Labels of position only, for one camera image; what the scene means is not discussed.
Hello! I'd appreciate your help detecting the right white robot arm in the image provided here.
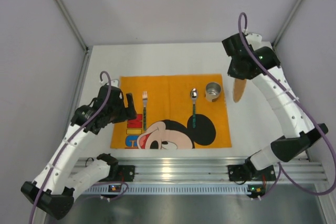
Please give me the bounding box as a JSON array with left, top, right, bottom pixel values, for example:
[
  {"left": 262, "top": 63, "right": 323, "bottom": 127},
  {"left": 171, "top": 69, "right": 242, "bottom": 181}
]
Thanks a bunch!
[{"left": 222, "top": 34, "right": 329, "bottom": 177}]

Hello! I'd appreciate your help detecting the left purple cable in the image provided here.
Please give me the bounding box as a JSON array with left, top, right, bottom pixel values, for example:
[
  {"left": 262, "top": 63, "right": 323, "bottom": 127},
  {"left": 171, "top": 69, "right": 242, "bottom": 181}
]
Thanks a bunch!
[{"left": 28, "top": 70, "right": 129, "bottom": 224}]

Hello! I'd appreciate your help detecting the metal cup with beige sleeve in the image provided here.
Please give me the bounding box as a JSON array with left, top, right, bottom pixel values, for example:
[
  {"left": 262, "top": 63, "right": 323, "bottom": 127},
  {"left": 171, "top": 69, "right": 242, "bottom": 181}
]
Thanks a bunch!
[{"left": 205, "top": 82, "right": 222, "bottom": 102}]

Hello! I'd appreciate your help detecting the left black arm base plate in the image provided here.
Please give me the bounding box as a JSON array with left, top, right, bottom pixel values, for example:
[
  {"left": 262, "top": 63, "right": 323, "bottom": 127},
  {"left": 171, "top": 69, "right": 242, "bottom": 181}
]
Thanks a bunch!
[{"left": 102, "top": 165, "right": 135, "bottom": 182}]

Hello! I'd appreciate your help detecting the fork with teal handle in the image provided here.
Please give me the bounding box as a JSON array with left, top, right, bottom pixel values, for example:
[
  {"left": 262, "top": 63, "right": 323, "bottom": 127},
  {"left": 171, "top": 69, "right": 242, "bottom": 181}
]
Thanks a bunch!
[{"left": 142, "top": 91, "right": 148, "bottom": 131}]

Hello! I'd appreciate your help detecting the orange cartoon mouse placemat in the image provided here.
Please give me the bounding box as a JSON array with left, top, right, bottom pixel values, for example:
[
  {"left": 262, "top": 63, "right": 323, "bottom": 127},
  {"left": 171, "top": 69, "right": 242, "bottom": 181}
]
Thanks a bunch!
[{"left": 110, "top": 73, "right": 232, "bottom": 150}]

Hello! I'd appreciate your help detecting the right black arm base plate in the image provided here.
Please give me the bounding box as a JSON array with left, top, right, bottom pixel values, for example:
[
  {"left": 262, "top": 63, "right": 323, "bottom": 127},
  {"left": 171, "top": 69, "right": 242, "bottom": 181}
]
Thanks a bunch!
[{"left": 227, "top": 164, "right": 276, "bottom": 183}]

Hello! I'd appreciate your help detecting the round woven wicker plate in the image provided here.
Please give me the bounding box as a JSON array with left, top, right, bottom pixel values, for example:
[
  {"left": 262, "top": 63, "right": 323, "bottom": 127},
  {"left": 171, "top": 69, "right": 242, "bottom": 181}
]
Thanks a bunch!
[{"left": 233, "top": 78, "right": 247, "bottom": 103}]

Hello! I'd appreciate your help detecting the spoon with teal handle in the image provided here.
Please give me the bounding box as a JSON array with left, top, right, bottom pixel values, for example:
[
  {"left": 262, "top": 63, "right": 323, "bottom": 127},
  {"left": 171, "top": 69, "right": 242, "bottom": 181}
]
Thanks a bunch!
[{"left": 190, "top": 88, "right": 198, "bottom": 128}]

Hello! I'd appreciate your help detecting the slotted grey cable duct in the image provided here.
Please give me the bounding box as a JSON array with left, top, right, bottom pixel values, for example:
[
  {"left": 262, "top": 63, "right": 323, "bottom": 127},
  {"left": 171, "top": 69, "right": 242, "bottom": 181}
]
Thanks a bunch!
[{"left": 84, "top": 184, "right": 264, "bottom": 195}]

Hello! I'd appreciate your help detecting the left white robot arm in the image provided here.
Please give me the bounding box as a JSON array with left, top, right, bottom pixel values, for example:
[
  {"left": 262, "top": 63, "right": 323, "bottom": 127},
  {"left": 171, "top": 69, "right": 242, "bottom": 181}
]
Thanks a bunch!
[{"left": 20, "top": 83, "right": 137, "bottom": 220}]

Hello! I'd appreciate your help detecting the aluminium frame rail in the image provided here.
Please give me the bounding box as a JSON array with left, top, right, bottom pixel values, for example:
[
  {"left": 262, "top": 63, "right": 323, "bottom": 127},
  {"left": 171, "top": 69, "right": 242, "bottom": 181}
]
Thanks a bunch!
[{"left": 43, "top": 157, "right": 328, "bottom": 183}]

